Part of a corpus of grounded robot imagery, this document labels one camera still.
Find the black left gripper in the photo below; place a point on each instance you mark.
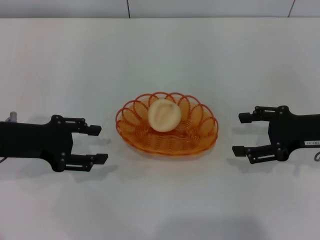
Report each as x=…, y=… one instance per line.
x=32, y=141

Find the pale round bread bun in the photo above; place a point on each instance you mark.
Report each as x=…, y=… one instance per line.
x=163, y=116

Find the orange woven plastic basket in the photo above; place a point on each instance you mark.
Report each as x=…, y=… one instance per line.
x=165, y=143

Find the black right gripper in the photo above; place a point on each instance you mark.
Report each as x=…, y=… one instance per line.
x=295, y=130

